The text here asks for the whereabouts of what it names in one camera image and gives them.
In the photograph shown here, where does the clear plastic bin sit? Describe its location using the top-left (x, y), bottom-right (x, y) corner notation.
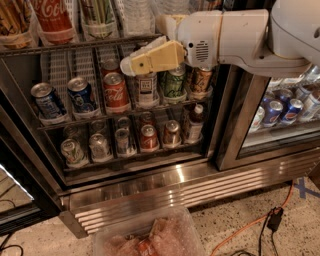
top-left (93, 206), bottom-right (205, 256)

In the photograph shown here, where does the brown orange can front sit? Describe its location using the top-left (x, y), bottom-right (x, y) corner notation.
top-left (190, 67), bottom-right (213, 99)

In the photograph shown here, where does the red can bottom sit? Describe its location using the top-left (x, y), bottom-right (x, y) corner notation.
top-left (140, 125), bottom-right (158, 150)

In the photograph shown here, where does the tall tan patterned can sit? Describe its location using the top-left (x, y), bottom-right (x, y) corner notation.
top-left (0, 0), bottom-right (32, 49)

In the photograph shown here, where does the clear water bottle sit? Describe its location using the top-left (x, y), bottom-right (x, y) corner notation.
top-left (116, 0), bottom-right (155, 37)

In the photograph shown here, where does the stainless steel fridge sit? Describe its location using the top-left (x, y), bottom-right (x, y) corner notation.
top-left (0, 0), bottom-right (320, 238)

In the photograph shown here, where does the glass fridge door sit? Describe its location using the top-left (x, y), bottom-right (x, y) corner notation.
top-left (216, 71), bottom-right (319, 170)

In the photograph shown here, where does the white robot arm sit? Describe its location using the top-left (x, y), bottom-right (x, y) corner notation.
top-left (120, 0), bottom-right (320, 77)

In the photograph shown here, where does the black power adapter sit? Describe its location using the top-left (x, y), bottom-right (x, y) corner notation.
top-left (267, 208), bottom-right (284, 232)

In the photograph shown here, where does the green can front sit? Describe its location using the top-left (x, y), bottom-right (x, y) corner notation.
top-left (163, 65), bottom-right (186, 99)

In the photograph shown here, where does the brown tea bottle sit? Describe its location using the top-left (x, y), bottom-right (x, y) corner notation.
top-left (135, 73), bottom-right (157, 106)

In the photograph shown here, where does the blue silver can left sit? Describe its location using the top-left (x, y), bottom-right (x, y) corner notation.
top-left (31, 82), bottom-right (67, 125)

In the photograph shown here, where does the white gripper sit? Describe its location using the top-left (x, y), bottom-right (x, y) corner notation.
top-left (120, 10), bottom-right (223, 76)

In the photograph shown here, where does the red cola can behind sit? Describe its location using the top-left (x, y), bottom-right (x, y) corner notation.
top-left (101, 59), bottom-right (121, 76)

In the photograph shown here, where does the orange cable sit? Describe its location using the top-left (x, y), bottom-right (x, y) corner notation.
top-left (209, 181), bottom-right (295, 256)

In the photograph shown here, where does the blue pepsi can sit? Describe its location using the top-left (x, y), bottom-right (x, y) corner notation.
top-left (262, 100), bottom-right (283, 127)

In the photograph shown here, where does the small tea bottle bottom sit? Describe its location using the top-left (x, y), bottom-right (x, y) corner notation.
top-left (184, 104), bottom-right (204, 143)

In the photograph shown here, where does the red cola can front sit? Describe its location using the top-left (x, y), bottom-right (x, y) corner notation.
top-left (103, 72), bottom-right (130, 113)

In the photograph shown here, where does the white green can bottom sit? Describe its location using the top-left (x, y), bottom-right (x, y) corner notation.
top-left (60, 139), bottom-right (89, 168)

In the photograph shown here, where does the silver grey can bottom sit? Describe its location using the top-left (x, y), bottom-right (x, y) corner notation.
top-left (115, 128), bottom-right (135, 156)

